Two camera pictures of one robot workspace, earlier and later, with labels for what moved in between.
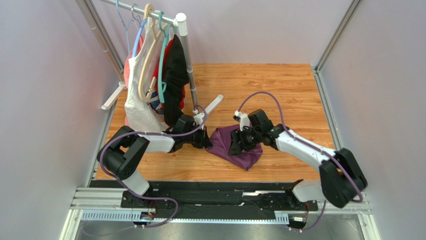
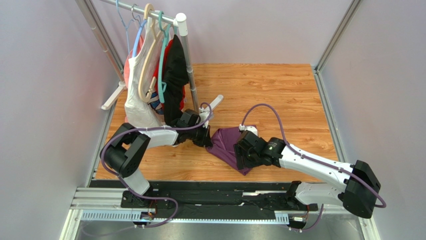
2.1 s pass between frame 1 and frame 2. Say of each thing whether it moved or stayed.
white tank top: stayed
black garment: stayed
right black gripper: moved
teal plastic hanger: stayed
